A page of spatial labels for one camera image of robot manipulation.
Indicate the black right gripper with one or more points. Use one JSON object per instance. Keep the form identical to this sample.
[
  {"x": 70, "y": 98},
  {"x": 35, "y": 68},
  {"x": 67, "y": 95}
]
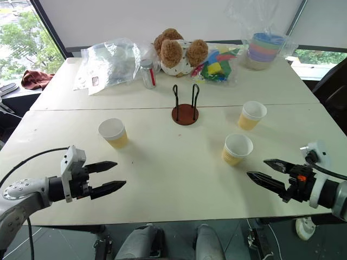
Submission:
[{"x": 300, "y": 181}]

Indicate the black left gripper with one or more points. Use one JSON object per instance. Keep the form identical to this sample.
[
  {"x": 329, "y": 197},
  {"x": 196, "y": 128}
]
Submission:
[{"x": 80, "y": 182}]

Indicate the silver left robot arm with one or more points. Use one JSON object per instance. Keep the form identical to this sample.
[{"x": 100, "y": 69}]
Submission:
[{"x": 21, "y": 195}]

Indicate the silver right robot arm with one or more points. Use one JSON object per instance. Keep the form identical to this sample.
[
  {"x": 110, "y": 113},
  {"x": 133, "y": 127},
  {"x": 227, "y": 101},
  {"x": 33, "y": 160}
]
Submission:
[{"x": 337, "y": 197}]

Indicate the yellow white paper cup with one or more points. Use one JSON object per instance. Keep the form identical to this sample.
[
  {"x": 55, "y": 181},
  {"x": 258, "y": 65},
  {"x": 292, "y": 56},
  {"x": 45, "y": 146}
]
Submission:
[
  {"x": 251, "y": 115},
  {"x": 114, "y": 133},
  {"x": 237, "y": 150}
]

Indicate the dark rounded left shape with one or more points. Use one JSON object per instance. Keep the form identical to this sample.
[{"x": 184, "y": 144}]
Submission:
[{"x": 142, "y": 243}]

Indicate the dark rounded shape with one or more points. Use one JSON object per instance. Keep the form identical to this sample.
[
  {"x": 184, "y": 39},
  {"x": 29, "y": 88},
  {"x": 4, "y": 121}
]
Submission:
[
  {"x": 142, "y": 243},
  {"x": 209, "y": 242}
]

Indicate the dark rounded right shape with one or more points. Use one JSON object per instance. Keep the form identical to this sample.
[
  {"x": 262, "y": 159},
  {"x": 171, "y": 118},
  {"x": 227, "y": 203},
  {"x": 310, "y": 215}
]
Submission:
[{"x": 209, "y": 242}]

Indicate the black chair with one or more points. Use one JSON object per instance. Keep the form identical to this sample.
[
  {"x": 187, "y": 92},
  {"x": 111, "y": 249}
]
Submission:
[{"x": 332, "y": 92}]

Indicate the clear plastic zip bag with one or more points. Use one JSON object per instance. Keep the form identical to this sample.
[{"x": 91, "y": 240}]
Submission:
[{"x": 108, "y": 66}]

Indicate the clear jar with red label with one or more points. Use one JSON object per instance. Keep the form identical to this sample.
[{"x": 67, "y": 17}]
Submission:
[{"x": 148, "y": 73}]

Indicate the reddish brown cloth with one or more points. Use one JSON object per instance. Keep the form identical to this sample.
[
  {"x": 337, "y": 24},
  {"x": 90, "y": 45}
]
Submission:
[{"x": 34, "y": 79}]

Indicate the bag of colourful blocks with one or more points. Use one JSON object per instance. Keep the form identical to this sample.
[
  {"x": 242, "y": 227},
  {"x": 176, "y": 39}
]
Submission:
[{"x": 215, "y": 66}]

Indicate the stack of pastel bowls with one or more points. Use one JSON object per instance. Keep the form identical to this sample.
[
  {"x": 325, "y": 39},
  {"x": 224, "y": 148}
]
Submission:
[{"x": 264, "y": 50}]

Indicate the clear plastic bag over bowls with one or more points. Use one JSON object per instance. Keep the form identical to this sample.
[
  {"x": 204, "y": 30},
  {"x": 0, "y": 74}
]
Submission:
[{"x": 260, "y": 32}]

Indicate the brown white plush toy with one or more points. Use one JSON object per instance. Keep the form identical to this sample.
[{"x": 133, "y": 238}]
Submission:
[{"x": 179, "y": 53}]

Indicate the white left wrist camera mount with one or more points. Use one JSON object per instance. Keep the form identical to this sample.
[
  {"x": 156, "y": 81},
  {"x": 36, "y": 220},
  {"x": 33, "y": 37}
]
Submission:
[{"x": 71, "y": 162}]

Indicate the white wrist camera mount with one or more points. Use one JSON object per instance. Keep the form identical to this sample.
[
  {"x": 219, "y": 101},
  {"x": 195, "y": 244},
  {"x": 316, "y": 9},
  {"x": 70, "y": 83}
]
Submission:
[
  {"x": 71, "y": 162},
  {"x": 318, "y": 168}
]

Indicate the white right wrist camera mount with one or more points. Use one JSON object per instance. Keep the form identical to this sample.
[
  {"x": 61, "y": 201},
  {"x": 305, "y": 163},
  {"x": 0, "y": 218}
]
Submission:
[{"x": 318, "y": 168}]

